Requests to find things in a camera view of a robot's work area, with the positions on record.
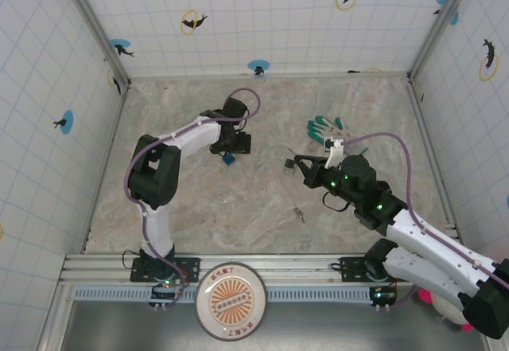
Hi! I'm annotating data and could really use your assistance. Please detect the round plate with orange print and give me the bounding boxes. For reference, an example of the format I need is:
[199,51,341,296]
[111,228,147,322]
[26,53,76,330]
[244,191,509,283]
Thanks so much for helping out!
[194,262,268,341]

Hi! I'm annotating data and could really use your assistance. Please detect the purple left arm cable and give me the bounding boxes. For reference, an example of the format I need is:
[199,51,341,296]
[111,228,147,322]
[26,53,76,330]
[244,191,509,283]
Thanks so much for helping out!
[125,88,262,309]

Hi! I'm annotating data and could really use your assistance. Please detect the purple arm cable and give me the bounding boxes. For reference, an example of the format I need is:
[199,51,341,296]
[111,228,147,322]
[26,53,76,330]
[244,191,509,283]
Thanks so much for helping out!
[125,88,262,309]
[342,132,509,312]

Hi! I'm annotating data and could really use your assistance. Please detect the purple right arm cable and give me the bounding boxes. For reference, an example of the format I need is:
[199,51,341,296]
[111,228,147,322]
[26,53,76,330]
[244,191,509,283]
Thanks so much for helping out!
[342,132,509,312]

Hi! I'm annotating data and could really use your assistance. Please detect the white pink plush toy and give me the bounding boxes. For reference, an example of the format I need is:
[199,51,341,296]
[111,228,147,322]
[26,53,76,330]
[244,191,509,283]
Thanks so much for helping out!
[415,287,476,333]

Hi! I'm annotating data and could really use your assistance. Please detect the white slotted cable duct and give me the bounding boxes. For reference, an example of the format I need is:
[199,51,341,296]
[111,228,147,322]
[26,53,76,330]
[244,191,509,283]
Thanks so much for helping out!
[73,287,418,303]

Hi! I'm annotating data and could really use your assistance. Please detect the green and white work glove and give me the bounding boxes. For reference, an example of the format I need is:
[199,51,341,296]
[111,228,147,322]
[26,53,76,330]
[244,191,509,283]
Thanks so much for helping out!
[305,115,369,158]

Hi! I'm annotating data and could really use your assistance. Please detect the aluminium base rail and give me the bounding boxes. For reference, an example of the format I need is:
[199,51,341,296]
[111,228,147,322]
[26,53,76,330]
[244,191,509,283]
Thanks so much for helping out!
[58,252,464,287]

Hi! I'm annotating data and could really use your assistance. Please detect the aluminium table edge bar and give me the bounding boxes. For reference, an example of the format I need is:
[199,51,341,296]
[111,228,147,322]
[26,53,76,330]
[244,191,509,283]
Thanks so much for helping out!
[79,82,132,255]
[407,80,462,244]
[127,71,411,80]

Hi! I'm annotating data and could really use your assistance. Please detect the aluminium corner post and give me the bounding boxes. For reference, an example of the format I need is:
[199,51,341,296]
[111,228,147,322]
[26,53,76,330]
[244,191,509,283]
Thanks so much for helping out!
[406,0,480,84]
[58,0,132,89]

